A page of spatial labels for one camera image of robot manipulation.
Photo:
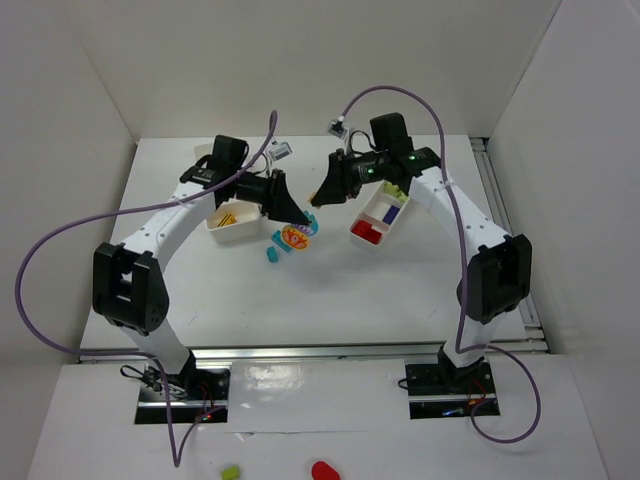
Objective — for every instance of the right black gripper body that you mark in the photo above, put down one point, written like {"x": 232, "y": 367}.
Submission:
{"x": 343, "y": 175}

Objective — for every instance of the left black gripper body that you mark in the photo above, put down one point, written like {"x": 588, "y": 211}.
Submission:
{"x": 274, "y": 194}

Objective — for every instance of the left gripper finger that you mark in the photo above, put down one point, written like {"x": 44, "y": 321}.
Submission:
{"x": 280, "y": 191}
{"x": 288, "y": 212}

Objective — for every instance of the multicolour lego tower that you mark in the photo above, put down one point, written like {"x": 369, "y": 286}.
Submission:
{"x": 298, "y": 236}

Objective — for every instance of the lime green lego brick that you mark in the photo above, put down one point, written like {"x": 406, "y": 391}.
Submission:
{"x": 392, "y": 190}

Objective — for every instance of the red sloped lego brick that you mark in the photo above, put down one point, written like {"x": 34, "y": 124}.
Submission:
{"x": 359, "y": 226}

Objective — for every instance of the white divided container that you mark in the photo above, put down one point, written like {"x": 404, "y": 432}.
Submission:
{"x": 374, "y": 212}
{"x": 216, "y": 163}

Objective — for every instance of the purple lego plate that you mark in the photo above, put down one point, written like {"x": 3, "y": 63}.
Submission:
{"x": 390, "y": 215}

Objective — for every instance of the orange lego brick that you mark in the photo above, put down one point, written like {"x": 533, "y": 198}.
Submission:
{"x": 227, "y": 220}

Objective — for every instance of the red curved lego brick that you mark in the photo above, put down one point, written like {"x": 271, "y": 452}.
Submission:
{"x": 372, "y": 235}

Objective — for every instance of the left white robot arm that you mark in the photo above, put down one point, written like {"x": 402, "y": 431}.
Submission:
{"x": 129, "y": 290}

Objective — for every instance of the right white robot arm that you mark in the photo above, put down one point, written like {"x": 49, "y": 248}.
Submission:
{"x": 495, "y": 265}

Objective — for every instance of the long teal lego brick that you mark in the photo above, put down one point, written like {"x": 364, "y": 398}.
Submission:
{"x": 277, "y": 238}

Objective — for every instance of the small teal lego brick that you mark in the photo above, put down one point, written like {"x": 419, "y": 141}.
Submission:
{"x": 272, "y": 254}

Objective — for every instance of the red object at edge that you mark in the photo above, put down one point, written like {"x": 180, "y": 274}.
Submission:
{"x": 321, "y": 470}

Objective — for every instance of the green lego outside workspace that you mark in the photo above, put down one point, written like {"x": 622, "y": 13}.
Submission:
{"x": 231, "y": 473}

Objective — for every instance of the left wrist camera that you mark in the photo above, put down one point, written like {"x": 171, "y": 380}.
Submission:
{"x": 279, "y": 151}

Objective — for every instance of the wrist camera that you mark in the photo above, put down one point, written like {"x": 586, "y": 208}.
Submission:
{"x": 279, "y": 151}
{"x": 337, "y": 128}

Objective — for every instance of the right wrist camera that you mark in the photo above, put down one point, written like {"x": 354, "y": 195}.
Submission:
{"x": 337, "y": 128}

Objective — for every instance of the aluminium rail front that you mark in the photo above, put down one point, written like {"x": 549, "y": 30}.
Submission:
{"x": 535, "y": 345}

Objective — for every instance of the aluminium rail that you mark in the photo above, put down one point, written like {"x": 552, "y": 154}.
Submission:
{"x": 527, "y": 308}
{"x": 535, "y": 345}

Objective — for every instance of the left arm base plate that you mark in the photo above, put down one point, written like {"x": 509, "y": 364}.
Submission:
{"x": 209, "y": 400}

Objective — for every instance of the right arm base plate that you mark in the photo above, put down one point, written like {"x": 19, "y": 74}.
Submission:
{"x": 430, "y": 396}

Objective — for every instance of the aluminium rail right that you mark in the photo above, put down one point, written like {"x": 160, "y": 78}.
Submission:
{"x": 527, "y": 308}

